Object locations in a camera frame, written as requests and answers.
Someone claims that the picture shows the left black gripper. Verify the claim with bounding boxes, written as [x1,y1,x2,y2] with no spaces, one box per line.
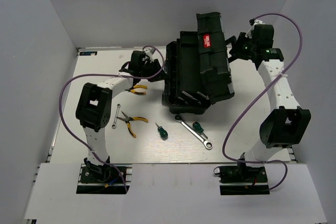
[139,58,168,82]

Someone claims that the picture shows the black plastic toolbox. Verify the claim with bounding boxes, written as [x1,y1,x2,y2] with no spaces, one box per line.
[162,12,235,114]

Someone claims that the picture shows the green stubby screwdriver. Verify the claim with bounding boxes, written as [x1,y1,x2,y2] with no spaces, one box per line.
[155,123,169,141]
[192,121,208,139]

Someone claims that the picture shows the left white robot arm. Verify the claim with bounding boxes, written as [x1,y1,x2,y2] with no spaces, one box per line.
[75,46,164,182]

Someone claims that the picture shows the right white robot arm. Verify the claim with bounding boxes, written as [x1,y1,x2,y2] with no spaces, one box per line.
[229,20,311,182]

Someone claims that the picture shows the yellow pliers near back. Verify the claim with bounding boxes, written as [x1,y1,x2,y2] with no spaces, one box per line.
[127,84,148,95]

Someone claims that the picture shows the yellow long-nose pliers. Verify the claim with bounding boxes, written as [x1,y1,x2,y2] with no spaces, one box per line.
[117,112,149,138]

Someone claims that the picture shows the small silver combination wrench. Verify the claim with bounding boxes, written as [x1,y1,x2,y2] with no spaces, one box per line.
[111,103,121,129]

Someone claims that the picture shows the blue label sticker left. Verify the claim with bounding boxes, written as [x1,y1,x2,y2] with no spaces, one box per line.
[79,51,98,56]

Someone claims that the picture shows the large silver ratchet wrench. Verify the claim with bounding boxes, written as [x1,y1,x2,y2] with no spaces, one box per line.
[175,114,213,150]

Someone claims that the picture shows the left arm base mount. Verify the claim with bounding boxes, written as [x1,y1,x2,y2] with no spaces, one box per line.
[76,164,132,195]

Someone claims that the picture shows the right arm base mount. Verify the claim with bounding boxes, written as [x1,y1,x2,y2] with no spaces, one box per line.
[213,163,270,196]

